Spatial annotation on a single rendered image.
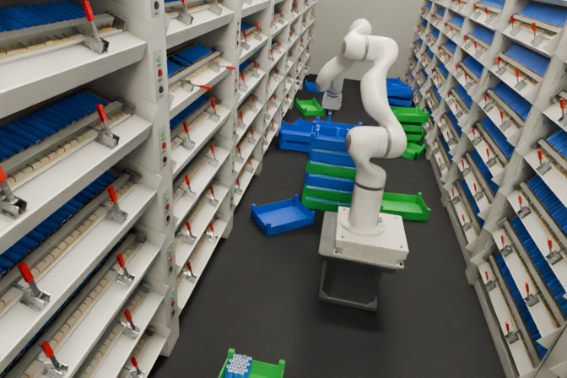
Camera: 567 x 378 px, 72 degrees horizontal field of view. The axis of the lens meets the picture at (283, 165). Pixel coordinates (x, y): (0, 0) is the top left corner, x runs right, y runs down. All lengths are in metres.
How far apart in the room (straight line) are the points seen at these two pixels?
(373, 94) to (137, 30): 0.91
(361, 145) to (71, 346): 1.05
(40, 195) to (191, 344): 1.01
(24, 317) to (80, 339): 0.23
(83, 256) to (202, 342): 0.81
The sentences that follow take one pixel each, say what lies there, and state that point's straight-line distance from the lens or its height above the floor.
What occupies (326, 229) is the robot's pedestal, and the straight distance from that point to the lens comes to 1.74.
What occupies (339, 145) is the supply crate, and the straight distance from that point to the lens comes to 2.16.
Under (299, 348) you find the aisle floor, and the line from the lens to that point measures 1.64.
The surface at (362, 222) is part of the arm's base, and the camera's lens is 1.62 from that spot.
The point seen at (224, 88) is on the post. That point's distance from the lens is 1.71.
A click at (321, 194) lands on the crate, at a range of 2.31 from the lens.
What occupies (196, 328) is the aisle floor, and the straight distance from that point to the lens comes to 1.69.
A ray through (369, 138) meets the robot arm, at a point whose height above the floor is 0.75.
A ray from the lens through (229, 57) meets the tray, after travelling 1.67.
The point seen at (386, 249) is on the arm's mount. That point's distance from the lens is 1.58.
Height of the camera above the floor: 1.30
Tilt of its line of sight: 28 degrees down
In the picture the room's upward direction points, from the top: 6 degrees clockwise
